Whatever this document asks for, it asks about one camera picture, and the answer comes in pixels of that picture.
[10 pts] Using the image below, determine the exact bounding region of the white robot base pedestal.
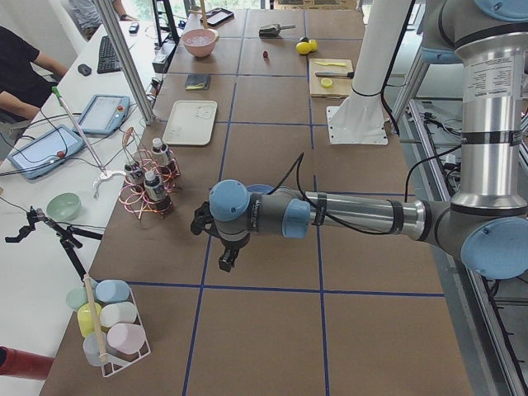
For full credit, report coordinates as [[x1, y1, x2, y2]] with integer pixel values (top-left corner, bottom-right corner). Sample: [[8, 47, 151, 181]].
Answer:
[[328, 0, 414, 145]]

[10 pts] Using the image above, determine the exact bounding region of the white cup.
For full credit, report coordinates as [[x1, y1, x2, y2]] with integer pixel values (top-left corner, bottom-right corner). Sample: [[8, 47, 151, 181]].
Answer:
[[100, 301, 138, 328]]

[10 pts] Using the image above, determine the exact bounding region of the red cylinder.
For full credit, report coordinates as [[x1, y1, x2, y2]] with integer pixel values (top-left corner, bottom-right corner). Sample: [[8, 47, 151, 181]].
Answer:
[[1, 346, 54, 380]]

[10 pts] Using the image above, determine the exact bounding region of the green cup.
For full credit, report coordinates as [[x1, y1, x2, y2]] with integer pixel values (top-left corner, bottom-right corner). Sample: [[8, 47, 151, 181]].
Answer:
[[66, 287, 88, 312]]

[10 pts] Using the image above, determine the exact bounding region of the black tripod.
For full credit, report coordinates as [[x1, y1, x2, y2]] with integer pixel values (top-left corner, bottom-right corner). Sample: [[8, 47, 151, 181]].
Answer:
[[4, 206, 104, 284]]

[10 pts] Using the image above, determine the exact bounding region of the white wire cup rack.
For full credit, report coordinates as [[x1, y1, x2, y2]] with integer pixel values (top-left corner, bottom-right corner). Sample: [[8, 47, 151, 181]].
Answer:
[[78, 275, 151, 378]]

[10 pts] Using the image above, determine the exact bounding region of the teach pendant tablet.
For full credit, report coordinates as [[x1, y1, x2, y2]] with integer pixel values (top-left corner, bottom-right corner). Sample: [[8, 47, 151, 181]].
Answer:
[[78, 94, 130, 136], [7, 125, 84, 180]]

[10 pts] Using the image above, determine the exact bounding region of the far teach pendant tablet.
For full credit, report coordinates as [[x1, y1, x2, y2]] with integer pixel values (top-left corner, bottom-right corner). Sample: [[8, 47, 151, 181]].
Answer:
[[78, 94, 130, 136]]

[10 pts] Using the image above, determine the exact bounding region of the pink bowl with ice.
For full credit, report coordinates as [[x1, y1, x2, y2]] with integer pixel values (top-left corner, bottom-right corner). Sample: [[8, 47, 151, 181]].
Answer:
[[181, 29, 219, 58]]

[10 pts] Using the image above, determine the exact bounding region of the blue plate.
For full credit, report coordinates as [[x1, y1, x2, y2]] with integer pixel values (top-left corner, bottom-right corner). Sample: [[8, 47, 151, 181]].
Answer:
[[247, 184, 273, 194]]

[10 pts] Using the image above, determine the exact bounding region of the green bowl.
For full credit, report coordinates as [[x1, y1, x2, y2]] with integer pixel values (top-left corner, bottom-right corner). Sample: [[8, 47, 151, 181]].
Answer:
[[46, 192, 82, 221]]

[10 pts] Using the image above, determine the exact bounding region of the tea bottle back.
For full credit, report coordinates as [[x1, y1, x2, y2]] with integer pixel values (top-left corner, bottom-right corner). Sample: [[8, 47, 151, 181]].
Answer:
[[152, 138, 172, 168]]

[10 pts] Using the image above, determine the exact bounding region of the metal scoop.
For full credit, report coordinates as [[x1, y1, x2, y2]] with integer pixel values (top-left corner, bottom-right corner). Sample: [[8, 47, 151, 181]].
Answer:
[[258, 24, 296, 38]]

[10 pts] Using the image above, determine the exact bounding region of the steel knife handle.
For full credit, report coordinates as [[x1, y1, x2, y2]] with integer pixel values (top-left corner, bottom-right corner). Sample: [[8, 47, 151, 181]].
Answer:
[[315, 72, 355, 79]]

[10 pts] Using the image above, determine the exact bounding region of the pale blue cup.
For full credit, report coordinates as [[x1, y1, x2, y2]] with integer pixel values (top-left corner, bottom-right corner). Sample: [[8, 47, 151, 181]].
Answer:
[[82, 332, 103, 367]]

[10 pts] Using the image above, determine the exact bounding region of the pink cup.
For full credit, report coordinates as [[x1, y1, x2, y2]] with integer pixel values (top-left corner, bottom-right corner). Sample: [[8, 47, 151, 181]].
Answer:
[[106, 323, 146, 355]]

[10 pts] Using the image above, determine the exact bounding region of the wooden stand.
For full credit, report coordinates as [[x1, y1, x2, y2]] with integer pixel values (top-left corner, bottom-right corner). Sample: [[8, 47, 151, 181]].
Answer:
[[200, 0, 209, 29]]

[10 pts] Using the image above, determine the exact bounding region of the yellow plastic knife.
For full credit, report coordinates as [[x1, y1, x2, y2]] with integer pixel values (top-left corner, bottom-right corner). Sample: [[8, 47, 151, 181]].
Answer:
[[314, 61, 347, 67]]

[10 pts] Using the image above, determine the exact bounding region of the seated person black shirt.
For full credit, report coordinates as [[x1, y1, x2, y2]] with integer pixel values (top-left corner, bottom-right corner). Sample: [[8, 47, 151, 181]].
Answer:
[[1, 26, 68, 121]]

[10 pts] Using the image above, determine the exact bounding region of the aluminium frame post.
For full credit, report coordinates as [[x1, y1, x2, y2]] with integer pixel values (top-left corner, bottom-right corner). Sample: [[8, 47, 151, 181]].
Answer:
[[95, 0, 155, 125]]

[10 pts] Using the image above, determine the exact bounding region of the lemon half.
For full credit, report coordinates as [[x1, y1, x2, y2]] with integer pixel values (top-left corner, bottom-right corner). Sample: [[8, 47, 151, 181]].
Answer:
[[320, 78, 333, 89]]

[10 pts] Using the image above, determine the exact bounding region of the grey folded cloth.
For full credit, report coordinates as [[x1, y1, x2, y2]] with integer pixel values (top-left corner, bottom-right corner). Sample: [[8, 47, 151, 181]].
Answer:
[[185, 73, 211, 91]]

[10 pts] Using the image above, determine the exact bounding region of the black tray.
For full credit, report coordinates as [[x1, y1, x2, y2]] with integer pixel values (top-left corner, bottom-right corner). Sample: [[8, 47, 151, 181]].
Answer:
[[205, 7, 234, 27]]

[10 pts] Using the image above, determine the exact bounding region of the computer mouse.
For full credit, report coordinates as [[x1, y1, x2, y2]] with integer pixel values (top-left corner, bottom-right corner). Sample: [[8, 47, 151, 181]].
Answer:
[[78, 64, 92, 77]]

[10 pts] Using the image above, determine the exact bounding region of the tea bottle middle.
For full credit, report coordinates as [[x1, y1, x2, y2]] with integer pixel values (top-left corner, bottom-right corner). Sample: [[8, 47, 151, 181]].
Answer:
[[125, 162, 144, 186]]

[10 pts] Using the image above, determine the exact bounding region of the grabber stick tool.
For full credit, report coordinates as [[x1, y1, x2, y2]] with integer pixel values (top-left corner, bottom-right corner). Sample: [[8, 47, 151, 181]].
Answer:
[[51, 87, 126, 199]]

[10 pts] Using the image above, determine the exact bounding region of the cream bear tray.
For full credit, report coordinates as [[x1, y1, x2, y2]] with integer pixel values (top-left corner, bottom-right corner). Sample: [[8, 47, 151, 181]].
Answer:
[[162, 100, 218, 146]]

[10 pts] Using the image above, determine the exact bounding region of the copper wire bottle rack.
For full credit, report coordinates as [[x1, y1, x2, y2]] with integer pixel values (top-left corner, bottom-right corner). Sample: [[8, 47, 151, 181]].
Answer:
[[119, 127, 181, 219]]

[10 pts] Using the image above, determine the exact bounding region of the near teach pendant tablet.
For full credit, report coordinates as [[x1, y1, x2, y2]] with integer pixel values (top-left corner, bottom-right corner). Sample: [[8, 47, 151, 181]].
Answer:
[[7, 125, 84, 180]]

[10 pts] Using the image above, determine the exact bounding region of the wooden cutting board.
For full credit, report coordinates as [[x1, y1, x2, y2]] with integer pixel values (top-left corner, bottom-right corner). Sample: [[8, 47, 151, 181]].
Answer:
[[309, 59, 354, 98]]

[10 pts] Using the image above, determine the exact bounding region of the tea bottle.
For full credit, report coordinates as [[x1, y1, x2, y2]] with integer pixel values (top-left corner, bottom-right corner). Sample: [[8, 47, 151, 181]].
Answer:
[[152, 138, 172, 168], [144, 170, 172, 213], [125, 162, 144, 186]]

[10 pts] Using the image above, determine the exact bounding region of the black keyboard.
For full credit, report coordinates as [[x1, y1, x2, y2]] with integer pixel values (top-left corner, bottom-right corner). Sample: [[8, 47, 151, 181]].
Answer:
[[97, 35, 121, 74]]

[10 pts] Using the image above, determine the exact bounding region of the tea bottle front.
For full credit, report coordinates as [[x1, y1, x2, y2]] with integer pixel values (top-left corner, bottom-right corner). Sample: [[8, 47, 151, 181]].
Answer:
[[144, 170, 172, 213]]

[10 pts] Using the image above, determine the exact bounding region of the yellow cup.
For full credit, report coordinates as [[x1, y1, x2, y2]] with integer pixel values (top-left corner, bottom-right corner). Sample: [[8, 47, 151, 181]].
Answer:
[[77, 303, 95, 338]]

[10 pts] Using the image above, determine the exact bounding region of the yellow lemon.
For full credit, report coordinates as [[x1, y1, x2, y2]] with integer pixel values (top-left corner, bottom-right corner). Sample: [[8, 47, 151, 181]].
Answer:
[[295, 41, 312, 55], [309, 39, 318, 52]]

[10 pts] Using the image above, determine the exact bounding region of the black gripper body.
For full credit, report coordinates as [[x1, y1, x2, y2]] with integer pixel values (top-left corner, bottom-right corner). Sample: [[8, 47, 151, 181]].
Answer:
[[195, 201, 229, 248]]

